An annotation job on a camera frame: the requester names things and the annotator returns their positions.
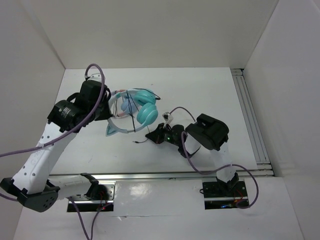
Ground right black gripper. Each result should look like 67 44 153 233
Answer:
146 122 181 147

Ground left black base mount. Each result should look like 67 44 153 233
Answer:
71 181 116 213

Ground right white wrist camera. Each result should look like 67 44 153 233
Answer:
162 112 174 128

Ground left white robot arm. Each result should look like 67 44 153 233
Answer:
0 80 112 213

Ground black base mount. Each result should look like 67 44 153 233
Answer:
199 181 249 210
71 181 116 213

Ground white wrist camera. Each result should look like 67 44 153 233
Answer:
162 112 174 128
85 73 102 82

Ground aluminium rail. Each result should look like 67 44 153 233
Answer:
230 68 273 171
49 169 275 181

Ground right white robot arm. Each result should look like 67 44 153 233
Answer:
145 113 239 196

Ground aluminium rail at right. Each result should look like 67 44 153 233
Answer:
230 68 273 171

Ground teal cat ear headphones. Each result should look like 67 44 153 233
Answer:
105 88 161 137

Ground black headphone audio cable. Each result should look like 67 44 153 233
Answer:
125 87 162 145

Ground aluminium rail at front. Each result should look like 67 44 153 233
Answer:
49 169 275 181

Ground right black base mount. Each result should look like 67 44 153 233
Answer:
199 181 249 210

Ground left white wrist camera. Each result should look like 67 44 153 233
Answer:
85 73 102 82

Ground pink blue cat ear headphones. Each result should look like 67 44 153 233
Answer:
109 93 139 118

